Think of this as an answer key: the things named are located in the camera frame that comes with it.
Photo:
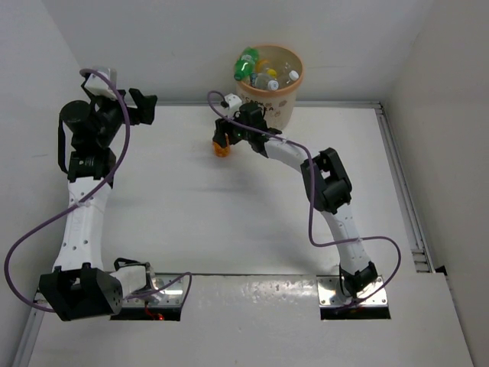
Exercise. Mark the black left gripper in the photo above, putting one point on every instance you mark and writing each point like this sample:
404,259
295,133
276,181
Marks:
144,105

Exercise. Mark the metal base plate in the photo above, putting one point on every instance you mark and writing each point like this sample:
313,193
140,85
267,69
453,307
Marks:
170,296
330,297

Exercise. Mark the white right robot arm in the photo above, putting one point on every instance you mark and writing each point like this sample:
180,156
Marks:
328,187

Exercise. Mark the orange juice bottle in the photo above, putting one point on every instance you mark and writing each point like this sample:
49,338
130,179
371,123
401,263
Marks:
221,149

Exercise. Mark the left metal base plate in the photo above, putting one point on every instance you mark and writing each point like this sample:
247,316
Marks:
170,296

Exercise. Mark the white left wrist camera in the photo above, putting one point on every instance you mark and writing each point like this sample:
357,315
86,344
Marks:
94,86

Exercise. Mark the clear bottle blue label tall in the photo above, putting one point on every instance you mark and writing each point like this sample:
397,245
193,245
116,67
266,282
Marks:
289,74

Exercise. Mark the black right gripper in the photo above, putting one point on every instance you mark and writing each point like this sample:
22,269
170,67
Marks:
222,128

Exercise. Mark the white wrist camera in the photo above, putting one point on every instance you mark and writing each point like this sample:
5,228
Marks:
232,101
94,86

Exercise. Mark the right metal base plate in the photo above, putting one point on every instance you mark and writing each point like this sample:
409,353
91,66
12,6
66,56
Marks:
330,297

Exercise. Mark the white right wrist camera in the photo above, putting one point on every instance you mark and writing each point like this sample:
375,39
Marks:
232,101

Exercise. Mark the yellow cap small bottle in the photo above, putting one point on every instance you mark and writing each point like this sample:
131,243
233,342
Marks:
266,67

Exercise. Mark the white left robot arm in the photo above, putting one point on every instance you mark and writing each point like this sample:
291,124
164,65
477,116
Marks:
78,286

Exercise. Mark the clear bottle orange blue label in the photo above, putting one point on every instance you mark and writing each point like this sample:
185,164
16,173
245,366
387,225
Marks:
266,82

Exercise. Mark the beige capybara plastic bin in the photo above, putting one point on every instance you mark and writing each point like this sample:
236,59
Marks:
278,104

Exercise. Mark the green plastic bottle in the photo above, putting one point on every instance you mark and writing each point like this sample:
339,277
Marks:
245,64

